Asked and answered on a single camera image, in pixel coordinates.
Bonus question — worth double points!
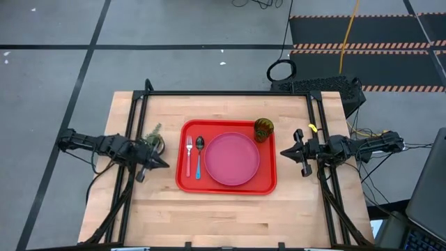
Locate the green translucent cup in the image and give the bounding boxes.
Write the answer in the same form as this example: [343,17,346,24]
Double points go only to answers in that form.
[253,117,275,144]

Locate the black metal table frame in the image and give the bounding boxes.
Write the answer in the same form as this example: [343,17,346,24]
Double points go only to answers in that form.
[78,78,377,251]

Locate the yellow floor cable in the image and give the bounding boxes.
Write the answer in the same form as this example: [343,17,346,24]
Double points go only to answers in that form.
[339,0,362,74]

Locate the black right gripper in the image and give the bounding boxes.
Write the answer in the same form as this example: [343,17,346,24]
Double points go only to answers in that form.
[280,128,327,178]

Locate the black perforated computer case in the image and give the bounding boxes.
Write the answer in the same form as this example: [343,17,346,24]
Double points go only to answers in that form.
[270,75,367,118]

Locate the pink round plate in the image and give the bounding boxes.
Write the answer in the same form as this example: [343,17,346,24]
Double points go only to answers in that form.
[203,131,261,187]

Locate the black coiled floor cable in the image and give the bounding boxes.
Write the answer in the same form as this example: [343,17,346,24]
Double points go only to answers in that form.
[266,0,297,83]

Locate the red plastic tray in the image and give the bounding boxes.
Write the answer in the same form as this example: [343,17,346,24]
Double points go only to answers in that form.
[175,119,278,195]

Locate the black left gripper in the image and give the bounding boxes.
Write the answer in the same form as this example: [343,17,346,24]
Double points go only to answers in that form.
[134,138,171,184]

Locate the fork with pink handle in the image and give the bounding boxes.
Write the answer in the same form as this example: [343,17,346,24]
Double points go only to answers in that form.
[185,135,194,178]

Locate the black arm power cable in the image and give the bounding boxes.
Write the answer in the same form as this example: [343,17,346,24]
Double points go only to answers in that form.
[85,153,121,206]

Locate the spoon with blue handle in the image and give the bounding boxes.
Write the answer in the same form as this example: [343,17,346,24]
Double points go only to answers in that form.
[194,135,206,181]

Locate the black cable loops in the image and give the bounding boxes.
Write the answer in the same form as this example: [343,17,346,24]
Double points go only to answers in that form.
[231,0,284,10]

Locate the small potted green plant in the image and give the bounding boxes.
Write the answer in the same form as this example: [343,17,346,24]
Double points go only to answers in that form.
[142,122,165,154]

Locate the grey rounded object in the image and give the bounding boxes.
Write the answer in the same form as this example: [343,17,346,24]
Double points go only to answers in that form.
[376,211,408,251]

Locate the grey laptop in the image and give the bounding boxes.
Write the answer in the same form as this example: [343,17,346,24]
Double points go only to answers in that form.
[400,127,446,251]

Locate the black hazard-striped floor mat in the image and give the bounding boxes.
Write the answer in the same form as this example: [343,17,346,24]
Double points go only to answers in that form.
[289,13,446,93]

